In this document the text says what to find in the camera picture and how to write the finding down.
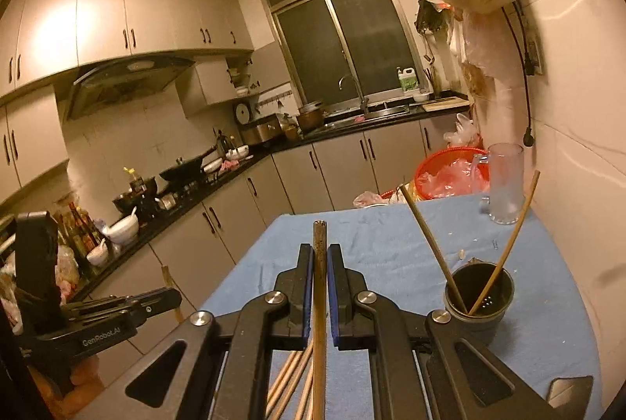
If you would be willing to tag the crumpled pale plastic bag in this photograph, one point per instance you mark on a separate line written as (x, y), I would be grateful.
(371, 200)

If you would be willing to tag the white dishes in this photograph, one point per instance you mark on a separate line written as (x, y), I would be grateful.
(237, 152)

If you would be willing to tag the oil bottle with yellow cap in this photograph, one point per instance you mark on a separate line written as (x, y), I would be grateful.
(132, 180)

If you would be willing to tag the white bowl by sink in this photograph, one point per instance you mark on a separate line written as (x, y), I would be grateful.
(421, 97)

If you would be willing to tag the lower kitchen cabinets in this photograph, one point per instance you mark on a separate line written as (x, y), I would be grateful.
(293, 175)

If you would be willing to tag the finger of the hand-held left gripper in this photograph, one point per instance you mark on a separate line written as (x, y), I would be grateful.
(156, 299)

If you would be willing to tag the white mortar bowl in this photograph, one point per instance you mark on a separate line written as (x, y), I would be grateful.
(122, 232)

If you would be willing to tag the person's left hand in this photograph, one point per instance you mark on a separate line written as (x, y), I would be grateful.
(85, 386)

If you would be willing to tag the kitchen cabinets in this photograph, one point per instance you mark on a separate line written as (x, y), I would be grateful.
(98, 19)
(293, 175)

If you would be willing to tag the black wall rack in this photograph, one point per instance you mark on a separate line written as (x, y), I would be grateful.
(430, 16)

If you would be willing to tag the upper kitchen cabinets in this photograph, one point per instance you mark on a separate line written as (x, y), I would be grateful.
(98, 19)

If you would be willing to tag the green detergent bottle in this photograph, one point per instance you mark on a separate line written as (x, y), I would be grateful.
(407, 80)

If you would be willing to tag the round dial kitchen scale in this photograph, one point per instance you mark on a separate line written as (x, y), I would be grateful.
(242, 112)

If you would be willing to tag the wooden cutting board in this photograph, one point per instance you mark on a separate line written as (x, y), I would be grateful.
(445, 103)

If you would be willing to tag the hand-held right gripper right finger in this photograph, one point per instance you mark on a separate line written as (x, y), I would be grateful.
(334, 298)

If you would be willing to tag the red plastic basket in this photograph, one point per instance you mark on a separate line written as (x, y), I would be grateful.
(430, 166)

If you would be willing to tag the clear glass mug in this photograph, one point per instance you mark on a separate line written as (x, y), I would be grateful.
(506, 185)

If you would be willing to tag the sauce bottles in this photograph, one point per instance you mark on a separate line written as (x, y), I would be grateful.
(78, 229)

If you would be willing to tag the utensil holder by sink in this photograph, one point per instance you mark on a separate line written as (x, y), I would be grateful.
(429, 80)

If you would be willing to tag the metal faucet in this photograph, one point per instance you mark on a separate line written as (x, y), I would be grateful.
(359, 95)

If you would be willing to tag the black kitchen countertop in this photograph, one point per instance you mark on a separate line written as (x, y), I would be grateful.
(274, 145)

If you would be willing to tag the clear plastic bag in basket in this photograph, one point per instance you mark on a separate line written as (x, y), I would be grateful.
(455, 178)

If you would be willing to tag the blue table cloth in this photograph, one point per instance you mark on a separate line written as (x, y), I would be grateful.
(381, 244)

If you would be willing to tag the bunch of wooden chopsticks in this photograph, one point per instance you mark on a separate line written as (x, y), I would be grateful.
(288, 376)

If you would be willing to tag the steel kitchen sink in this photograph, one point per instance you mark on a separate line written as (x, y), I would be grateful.
(371, 113)

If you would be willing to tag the range hood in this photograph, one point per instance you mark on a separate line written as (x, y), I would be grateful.
(127, 78)

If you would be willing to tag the small white bowl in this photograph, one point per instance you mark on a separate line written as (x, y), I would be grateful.
(97, 256)

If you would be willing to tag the wooden chopstick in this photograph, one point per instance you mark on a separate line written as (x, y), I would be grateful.
(430, 244)
(513, 234)
(320, 254)

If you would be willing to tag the white plastic bag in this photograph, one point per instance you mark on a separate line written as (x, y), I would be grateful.
(462, 131)

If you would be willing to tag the kitchen window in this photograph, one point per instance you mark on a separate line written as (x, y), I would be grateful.
(342, 43)

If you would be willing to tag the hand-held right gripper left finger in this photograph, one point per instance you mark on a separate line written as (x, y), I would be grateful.
(307, 298)

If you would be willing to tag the hanging clear plastic bags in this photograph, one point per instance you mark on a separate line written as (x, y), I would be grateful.
(481, 43)

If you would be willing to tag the brown cooking pot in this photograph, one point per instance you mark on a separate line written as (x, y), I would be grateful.
(309, 118)

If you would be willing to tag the wall socket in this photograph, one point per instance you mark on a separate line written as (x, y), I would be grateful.
(535, 56)

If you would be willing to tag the black wok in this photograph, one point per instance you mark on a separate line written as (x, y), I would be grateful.
(183, 170)

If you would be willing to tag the dark round chopstick holder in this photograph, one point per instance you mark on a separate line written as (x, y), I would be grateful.
(481, 322)

